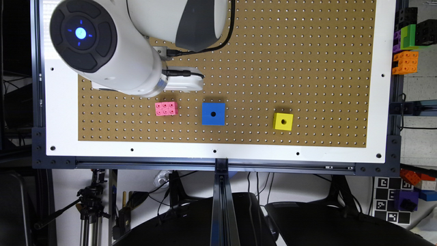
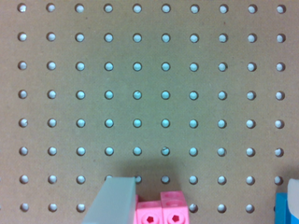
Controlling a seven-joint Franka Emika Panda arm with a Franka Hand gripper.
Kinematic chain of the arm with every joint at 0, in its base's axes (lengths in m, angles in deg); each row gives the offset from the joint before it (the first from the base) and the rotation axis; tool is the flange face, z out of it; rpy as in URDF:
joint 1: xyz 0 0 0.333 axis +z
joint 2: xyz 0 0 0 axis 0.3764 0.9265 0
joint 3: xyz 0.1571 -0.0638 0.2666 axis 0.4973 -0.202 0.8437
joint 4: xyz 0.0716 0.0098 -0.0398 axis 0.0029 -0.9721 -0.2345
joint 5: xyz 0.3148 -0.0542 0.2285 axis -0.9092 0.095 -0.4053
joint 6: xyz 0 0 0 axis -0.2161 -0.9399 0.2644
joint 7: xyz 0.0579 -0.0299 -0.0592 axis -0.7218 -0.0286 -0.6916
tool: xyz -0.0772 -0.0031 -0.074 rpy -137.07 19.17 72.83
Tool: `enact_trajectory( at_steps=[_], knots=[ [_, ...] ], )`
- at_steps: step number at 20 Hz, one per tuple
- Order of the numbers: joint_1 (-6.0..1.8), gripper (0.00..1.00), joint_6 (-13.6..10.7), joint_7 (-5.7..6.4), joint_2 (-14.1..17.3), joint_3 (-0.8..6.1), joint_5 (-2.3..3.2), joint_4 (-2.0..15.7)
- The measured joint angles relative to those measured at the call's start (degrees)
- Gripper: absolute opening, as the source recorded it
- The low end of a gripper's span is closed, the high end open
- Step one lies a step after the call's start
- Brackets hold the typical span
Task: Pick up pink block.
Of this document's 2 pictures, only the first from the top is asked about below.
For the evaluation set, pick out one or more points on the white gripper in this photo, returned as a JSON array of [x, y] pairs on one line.
[[186, 84]]

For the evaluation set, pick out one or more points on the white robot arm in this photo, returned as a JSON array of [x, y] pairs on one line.
[[108, 43]]

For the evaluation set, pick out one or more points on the pink toy block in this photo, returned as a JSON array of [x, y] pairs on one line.
[[166, 108]]

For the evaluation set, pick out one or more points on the purple toy block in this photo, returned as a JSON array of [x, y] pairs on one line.
[[397, 42]]

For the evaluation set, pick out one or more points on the orange toy block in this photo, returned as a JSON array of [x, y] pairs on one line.
[[405, 62]]

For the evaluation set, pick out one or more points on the green toy block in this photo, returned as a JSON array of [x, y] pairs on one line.
[[408, 36]]

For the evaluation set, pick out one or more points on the black toy block cluster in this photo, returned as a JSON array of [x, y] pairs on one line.
[[425, 31]]

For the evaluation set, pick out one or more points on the red toy block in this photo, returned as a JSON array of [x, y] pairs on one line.
[[414, 178]]

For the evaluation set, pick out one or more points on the white toy block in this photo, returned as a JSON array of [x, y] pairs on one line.
[[426, 185]]

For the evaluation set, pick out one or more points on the blue toy block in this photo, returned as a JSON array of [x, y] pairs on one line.
[[427, 195]]

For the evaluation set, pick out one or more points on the blue cube with hole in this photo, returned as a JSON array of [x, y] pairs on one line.
[[213, 114]]

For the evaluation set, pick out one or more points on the yellow cube with hole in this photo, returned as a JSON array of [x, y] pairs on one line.
[[283, 121]]

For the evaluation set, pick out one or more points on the brown perforated pegboard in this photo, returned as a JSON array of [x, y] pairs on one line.
[[309, 58]]

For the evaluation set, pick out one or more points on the left black chair back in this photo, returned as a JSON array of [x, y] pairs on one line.
[[191, 225]]

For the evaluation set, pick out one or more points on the black chair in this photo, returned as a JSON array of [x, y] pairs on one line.
[[191, 225], [309, 224]]

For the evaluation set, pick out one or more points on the right black chair back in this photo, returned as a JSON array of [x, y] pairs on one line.
[[309, 224]]

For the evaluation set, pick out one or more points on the fiducial marker board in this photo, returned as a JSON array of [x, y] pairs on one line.
[[383, 204]]

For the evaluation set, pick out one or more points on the purple cube with black insert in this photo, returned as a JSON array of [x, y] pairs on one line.
[[406, 200]]

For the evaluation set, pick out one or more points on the dark aluminium table frame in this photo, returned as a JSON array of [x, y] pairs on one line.
[[56, 145]]

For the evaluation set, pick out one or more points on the camera tripod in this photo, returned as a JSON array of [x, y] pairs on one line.
[[90, 207]]

